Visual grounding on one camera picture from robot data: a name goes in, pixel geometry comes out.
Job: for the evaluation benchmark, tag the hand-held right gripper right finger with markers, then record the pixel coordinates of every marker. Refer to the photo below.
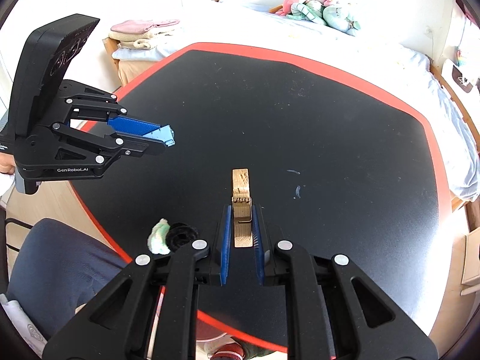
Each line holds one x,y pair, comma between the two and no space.
258,247

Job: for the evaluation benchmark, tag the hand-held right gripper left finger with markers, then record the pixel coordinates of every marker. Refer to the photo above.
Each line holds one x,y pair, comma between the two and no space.
225,247

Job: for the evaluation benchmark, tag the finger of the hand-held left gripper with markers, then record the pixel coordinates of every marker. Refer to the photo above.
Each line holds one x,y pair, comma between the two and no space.
142,148
131,124

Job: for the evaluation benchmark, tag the wooden clothespin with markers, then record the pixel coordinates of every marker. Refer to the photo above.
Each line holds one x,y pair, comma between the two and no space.
242,232

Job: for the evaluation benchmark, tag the pink plastic basin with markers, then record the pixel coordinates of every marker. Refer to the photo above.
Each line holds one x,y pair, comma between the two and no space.
210,336

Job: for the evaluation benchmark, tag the person's left hand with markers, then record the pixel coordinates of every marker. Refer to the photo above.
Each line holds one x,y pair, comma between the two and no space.
5,165

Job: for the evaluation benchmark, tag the black rolled sock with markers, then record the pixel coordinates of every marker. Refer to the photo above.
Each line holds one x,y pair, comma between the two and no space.
180,238

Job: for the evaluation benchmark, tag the cream folded towel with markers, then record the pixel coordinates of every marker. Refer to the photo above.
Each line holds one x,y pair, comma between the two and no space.
138,41

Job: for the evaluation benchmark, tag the pink folded towel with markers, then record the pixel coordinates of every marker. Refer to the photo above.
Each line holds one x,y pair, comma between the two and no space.
142,26

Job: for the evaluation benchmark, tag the person's right shoe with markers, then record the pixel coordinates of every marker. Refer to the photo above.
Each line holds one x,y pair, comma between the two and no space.
228,352

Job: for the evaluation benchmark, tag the person's left leg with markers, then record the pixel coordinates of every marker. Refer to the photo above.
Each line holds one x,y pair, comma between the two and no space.
56,270

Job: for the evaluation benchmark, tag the striped green plush toy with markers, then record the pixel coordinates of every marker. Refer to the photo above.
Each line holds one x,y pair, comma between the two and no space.
303,15

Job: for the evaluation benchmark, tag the pink plush toy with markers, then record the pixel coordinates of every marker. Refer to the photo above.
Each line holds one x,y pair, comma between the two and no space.
296,0

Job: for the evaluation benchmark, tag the person's white garment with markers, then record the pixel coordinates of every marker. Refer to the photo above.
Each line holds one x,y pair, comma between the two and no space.
22,326

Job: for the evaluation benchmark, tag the white drawer cabinet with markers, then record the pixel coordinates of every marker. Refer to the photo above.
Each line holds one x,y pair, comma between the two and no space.
473,262

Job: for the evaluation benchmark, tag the doll with pink hat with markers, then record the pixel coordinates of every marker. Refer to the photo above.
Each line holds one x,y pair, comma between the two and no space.
317,2

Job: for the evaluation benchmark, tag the white tote bag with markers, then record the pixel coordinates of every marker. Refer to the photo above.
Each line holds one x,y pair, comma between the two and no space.
459,77

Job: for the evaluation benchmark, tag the colourful small bag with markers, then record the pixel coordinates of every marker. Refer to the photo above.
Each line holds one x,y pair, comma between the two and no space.
461,54

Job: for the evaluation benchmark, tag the black chair frame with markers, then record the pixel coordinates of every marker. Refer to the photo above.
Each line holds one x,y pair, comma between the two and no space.
17,234

